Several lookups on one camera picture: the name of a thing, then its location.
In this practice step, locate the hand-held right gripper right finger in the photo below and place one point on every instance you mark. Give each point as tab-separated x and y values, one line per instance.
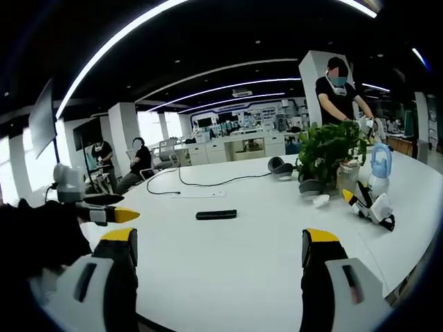
332	283

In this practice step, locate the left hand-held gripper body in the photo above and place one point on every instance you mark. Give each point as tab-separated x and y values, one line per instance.
69	183

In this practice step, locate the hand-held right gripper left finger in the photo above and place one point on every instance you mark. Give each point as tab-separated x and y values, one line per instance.
100	283

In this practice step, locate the black remote control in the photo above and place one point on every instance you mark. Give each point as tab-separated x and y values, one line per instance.
216	214

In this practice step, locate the grey office chair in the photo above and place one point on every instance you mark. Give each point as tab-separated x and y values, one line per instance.
166	152
149	173

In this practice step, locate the white crumpled tissue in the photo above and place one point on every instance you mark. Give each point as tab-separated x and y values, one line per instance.
322	200

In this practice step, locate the spare hand-held gripper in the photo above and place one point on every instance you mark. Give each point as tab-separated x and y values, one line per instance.
373	209

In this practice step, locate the grey headset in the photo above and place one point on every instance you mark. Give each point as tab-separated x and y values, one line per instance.
311	188
282	168

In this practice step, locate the glass jar vase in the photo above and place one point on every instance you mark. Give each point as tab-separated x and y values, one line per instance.
347	176

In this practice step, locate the blue white bottle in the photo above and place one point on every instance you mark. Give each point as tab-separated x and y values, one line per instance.
379	183

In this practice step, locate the long white counter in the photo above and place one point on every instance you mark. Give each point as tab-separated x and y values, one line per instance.
214	150

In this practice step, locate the green potted plant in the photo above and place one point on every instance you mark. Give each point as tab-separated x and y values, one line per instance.
328	145

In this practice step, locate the ceiling air conditioner unit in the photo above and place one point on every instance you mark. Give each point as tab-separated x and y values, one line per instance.
242	92

